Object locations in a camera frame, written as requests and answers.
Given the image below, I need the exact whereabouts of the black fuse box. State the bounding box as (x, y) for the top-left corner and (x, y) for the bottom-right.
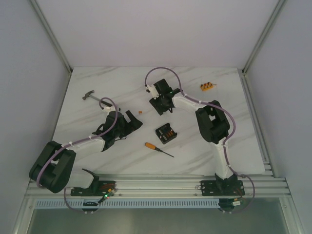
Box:
(155, 123), (177, 144)

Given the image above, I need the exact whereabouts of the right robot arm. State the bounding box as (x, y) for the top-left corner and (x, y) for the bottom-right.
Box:
(145, 79), (237, 195)

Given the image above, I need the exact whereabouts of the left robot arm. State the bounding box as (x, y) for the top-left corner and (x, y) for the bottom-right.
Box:
(29, 111), (143, 196)

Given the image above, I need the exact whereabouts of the orange terminal block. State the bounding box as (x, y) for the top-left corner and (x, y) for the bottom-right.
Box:
(200, 82), (215, 91)

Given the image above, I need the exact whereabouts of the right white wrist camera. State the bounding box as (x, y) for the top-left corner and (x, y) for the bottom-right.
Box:
(146, 85), (159, 99)

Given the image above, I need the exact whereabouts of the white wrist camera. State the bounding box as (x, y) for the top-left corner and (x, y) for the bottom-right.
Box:
(102, 106), (116, 114)
(146, 85), (159, 99)

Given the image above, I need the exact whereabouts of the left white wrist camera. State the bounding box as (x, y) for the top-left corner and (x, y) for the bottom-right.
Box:
(102, 106), (116, 114)

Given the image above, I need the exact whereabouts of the orange handled screwdriver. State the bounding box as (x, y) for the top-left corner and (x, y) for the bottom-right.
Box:
(144, 142), (174, 157)

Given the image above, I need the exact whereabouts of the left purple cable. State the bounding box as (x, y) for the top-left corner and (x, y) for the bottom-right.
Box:
(36, 97), (119, 215)

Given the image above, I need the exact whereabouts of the purple cable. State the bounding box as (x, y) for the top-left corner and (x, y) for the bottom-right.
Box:
(144, 67), (255, 215)
(36, 97), (119, 215)

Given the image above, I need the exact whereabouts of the hammer with black handle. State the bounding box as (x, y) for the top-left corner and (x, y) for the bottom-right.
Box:
(82, 90), (112, 107)

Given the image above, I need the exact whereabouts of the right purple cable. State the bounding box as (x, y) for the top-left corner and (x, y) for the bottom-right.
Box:
(144, 67), (255, 215)

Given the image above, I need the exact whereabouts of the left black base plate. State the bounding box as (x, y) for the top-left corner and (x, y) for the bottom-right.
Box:
(70, 180), (116, 196)

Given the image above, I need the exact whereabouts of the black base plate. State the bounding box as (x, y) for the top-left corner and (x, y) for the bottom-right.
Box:
(70, 180), (116, 196)
(200, 180), (245, 196)

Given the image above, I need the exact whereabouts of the slotted cable duct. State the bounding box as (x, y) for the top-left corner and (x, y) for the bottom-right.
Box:
(34, 198), (220, 209)

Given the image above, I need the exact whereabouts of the left aluminium frame post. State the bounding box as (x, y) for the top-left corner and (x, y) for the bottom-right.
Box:
(29, 0), (73, 75)

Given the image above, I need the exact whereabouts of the aluminium frame post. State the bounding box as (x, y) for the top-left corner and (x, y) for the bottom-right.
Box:
(242, 0), (288, 76)
(29, 0), (73, 75)

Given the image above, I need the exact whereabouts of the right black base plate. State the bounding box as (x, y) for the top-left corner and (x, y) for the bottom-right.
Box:
(200, 180), (245, 196)

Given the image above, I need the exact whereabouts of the aluminium mounting rail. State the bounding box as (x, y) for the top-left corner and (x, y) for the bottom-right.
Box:
(25, 173), (291, 197)

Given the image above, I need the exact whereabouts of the right aluminium frame post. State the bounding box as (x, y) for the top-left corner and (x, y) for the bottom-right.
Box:
(242, 0), (288, 76)

